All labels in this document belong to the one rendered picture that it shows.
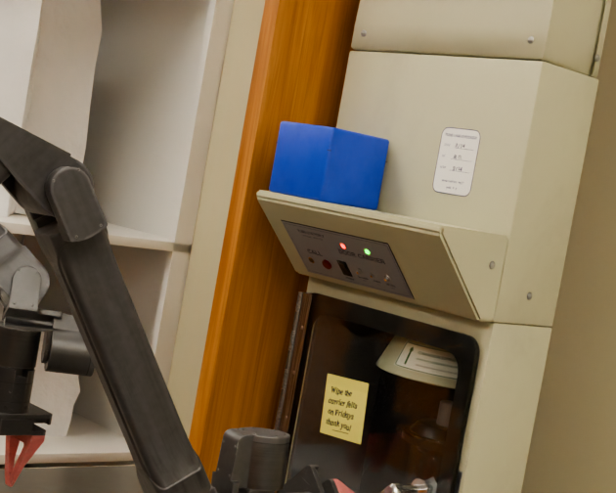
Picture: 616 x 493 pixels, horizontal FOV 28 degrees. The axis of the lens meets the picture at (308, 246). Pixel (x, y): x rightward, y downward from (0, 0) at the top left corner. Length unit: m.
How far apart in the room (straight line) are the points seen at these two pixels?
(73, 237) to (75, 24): 1.50
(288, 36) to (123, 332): 0.56
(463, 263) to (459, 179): 0.15
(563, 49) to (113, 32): 1.62
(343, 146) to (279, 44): 0.20
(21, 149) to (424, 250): 0.46
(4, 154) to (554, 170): 0.64
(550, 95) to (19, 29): 1.27
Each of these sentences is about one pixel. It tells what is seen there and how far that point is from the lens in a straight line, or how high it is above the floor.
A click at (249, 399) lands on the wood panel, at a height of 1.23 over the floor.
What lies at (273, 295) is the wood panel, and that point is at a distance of 1.66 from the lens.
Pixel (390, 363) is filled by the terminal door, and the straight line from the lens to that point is 1.50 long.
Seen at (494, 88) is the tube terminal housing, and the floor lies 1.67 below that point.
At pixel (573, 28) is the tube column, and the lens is 1.46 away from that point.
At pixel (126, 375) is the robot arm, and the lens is 1.23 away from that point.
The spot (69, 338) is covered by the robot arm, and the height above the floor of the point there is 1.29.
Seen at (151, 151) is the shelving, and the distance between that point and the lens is 2.70.
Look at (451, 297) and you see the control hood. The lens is 1.39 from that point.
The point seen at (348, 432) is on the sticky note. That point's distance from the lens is 1.55.
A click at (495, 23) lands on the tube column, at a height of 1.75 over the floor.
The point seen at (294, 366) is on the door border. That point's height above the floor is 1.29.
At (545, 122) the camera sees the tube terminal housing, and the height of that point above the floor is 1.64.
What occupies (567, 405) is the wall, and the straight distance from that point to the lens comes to 1.88.
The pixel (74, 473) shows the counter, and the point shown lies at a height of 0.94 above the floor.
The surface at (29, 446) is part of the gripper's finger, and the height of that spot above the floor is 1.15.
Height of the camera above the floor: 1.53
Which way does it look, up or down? 3 degrees down
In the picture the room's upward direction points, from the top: 10 degrees clockwise
